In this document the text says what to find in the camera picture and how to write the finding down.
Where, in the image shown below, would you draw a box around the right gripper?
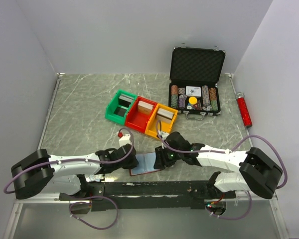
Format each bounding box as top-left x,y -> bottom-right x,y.
153,143 -> 183,170

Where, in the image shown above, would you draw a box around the red leather card holder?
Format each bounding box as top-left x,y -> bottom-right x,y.
129,152 -> 160,176

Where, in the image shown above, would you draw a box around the black VIP card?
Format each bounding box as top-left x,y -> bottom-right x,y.
114,106 -> 127,117

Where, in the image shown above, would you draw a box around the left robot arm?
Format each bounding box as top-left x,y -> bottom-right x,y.
11,143 -> 139,200

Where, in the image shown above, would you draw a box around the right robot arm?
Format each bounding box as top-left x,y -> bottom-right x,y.
154,131 -> 284,199

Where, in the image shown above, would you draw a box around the cards in yellow bin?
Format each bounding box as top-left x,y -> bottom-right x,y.
156,108 -> 174,124

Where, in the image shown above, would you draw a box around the cards in red bin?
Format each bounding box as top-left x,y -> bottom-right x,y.
137,101 -> 154,115

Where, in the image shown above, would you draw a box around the cards in green bin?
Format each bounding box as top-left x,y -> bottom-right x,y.
118,94 -> 134,108

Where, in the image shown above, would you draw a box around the white playing card deck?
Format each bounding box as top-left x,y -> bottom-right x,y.
185,86 -> 202,97

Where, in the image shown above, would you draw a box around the yellow plastic bin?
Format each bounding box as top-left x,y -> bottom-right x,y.
145,103 -> 178,139

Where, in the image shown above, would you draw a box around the cartoon sticker tag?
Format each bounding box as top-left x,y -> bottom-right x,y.
85,174 -> 104,182

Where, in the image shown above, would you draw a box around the red plastic bin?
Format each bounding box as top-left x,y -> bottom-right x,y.
125,96 -> 157,133

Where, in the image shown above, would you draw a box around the green plastic bin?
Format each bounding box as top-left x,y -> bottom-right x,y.
105,89 -> 137,125

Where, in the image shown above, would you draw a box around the yellow dealer chip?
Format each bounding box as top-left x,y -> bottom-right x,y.
188,97 -> 198,105

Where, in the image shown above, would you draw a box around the black poker chip case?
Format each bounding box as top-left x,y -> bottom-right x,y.
168,47 -> 226,120

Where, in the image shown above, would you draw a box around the red glitter tube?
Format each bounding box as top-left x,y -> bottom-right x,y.
236,92 -> 253,128

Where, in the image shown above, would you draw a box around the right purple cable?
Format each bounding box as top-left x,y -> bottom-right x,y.
156,120 -> 289,221

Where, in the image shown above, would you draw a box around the purple cable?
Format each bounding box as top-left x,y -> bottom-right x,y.
2,128 -> 135,230
156,120 -> 289,221

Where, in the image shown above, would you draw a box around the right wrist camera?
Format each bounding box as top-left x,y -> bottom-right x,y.
157,130 -> 169,140

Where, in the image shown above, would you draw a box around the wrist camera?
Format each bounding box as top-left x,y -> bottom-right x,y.
118,132 -> 133,147
157,130 -> 169,140

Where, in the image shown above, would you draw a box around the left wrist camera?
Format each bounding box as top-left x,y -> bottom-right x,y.
118,132 -> 133,147

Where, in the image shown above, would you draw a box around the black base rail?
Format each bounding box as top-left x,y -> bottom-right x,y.
59,180 -> 215,212

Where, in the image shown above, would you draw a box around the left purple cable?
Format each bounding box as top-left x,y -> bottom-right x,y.
2,128 -> 135,230

